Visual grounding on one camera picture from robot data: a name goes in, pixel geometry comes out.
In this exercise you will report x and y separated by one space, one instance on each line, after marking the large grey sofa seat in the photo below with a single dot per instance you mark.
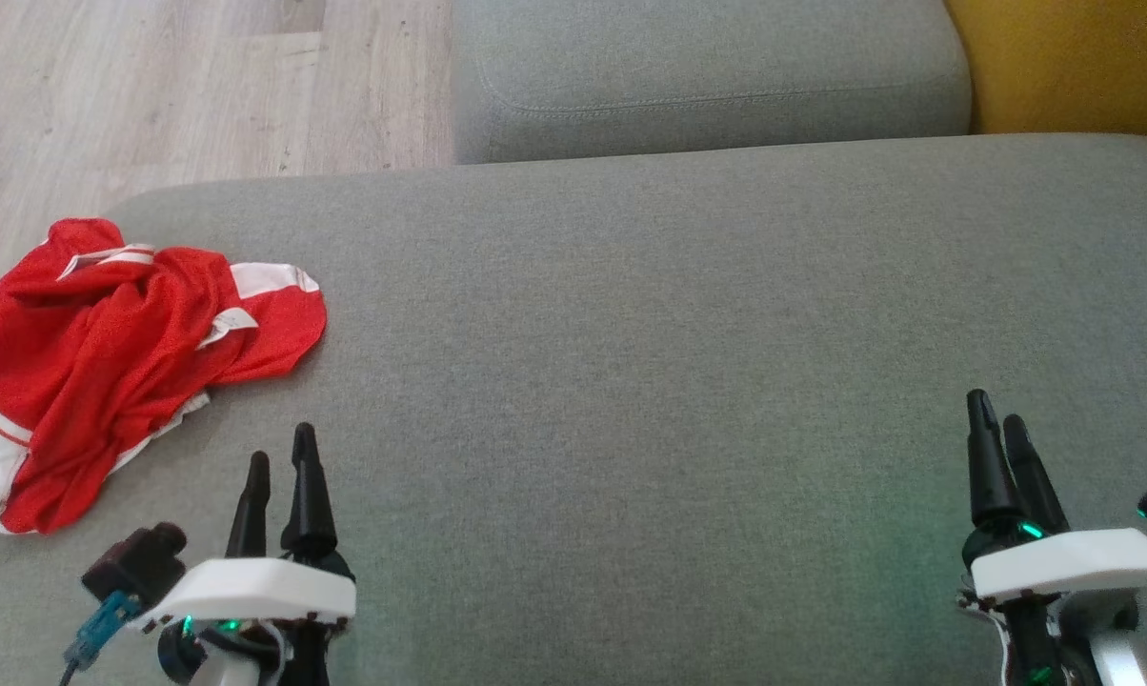
678 381

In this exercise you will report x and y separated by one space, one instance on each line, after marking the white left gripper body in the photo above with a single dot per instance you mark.
250 591

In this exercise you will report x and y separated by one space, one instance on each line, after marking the grey stitched sofa cushion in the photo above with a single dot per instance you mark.
707 76

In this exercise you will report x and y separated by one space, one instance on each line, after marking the red and white jersey shirt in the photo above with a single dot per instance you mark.
69 381

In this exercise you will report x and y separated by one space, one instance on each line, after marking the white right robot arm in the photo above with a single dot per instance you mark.
1121 657

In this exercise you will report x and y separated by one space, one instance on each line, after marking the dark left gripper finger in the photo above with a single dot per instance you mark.
250 514
307 505

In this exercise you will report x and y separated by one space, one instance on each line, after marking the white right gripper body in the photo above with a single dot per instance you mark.
1069 562

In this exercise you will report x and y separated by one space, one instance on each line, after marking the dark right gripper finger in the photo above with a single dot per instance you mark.
1036 486
988 467

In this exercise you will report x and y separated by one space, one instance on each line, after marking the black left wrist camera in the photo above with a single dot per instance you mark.
135 562

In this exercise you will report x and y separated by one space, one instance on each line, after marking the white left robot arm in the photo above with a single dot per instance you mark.
226 672

